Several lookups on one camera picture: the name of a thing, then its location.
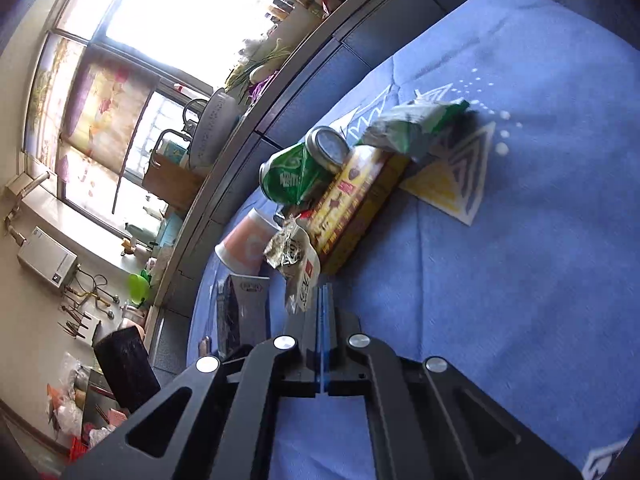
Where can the yellow red cardboard box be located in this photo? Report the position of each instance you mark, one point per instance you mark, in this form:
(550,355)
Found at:
(345,211)

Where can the dark blue kitchen cabinets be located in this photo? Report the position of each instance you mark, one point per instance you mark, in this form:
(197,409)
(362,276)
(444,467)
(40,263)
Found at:
(356,38)

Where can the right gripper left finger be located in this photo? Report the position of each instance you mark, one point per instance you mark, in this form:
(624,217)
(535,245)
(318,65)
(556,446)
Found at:
(217,419)

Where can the pink white paper cup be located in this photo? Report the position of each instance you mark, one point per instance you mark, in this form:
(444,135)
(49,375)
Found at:
(242,250)

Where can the white wall water heater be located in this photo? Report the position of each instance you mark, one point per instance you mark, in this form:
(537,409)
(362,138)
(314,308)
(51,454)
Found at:
(48,259)

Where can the green onions and vegetables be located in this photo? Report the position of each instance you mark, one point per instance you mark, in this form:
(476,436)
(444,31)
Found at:
(254,68)

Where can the wooden cutting board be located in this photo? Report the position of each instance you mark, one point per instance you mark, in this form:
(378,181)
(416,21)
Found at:
(175,185)

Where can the green plastic cup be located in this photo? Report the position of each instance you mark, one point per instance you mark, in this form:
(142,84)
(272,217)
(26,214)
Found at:
(139,287)

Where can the crushed green soda can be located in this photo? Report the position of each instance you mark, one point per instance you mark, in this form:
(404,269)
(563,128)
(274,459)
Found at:
(302,172)

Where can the blue patterned tablecloth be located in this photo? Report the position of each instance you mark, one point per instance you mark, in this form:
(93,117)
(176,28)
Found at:
(520,265)

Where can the silver white wrapper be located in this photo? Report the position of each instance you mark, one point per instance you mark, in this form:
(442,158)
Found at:
(291,253)

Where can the green white snack bag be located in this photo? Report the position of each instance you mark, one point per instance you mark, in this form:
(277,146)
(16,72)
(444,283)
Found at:
(410,129)

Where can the dark grey small carton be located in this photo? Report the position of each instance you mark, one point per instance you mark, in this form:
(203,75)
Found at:
(243,317)

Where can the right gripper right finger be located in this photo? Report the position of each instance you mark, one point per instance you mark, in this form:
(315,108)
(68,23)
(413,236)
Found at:
(426,419)

